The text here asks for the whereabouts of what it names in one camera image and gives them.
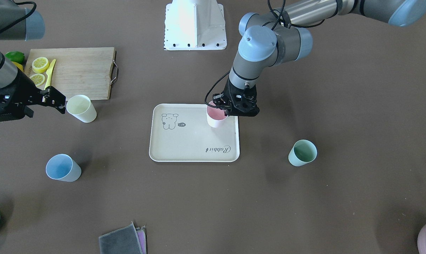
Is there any yellow plastic knife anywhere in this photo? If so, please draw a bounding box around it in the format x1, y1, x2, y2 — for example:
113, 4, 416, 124
44, 59, 56, 90

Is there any light blue cup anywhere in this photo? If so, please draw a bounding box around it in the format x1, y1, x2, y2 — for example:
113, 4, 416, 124
45, 154, 82, 182

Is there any mint green cup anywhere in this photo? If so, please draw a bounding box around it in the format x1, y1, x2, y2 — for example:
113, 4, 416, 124
288, 139, 318, 166

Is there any whole yellow lemon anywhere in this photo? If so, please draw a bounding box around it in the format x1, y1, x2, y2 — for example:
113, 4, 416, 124
12, 61, 24, 71

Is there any pink cup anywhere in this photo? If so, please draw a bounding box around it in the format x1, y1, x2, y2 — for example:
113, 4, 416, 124
206, 105, 228, 128

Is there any lemon half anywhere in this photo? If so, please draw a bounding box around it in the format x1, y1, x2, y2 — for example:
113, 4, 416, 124
29, 73, 46, 87
31, 57, 50, 74

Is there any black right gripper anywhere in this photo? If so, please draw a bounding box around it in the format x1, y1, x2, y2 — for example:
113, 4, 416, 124
0, 72, 66, 122

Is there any grey folded cloth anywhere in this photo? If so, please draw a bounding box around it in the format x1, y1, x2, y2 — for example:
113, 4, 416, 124
98, 223, 142, 254

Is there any green lime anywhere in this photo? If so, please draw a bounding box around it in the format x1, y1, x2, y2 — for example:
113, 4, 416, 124
5, 51, 25, 64

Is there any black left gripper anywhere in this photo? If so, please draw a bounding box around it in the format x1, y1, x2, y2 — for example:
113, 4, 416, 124
213, 79, 260, 117

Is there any bamboo cutting board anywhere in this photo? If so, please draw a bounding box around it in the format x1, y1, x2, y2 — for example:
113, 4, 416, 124
24, 48, 118, 100

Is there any purple cloth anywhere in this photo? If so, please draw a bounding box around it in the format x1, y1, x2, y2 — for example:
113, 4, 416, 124
136, 225, 147, 254

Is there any cream rabbit tray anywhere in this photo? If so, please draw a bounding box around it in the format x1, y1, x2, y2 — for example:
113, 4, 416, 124
149, 103, 240, 162

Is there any cream white cup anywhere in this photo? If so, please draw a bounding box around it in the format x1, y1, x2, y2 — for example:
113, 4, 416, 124
66, 95, 97, 123

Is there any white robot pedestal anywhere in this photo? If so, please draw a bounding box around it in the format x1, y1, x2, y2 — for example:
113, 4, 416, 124
163, 0, 227, 50

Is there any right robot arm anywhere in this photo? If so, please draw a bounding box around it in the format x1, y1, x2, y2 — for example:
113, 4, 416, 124
0, 0, 66, 122

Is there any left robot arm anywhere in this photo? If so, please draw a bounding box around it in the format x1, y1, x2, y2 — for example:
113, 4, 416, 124
204, 0, 426, 117

